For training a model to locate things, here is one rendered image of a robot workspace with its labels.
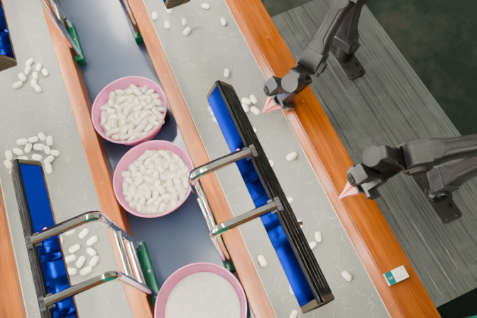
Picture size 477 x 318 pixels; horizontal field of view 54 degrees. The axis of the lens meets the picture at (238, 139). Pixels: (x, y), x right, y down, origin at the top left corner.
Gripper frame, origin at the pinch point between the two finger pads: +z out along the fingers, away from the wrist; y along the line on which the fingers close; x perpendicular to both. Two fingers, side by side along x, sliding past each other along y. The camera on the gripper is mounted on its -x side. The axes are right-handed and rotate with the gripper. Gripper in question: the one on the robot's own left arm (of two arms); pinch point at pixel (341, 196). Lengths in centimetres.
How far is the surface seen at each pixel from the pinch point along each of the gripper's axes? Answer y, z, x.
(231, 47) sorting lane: -71, 13, 4
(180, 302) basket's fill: 7, 50, -27
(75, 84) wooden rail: -78, 55, -36
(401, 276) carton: 25.8, 0.0, 9.4
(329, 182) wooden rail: -8.1, 5.5, 8.0
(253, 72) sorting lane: -57, 10, 6
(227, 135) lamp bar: -21.8, 5.0, -32.7
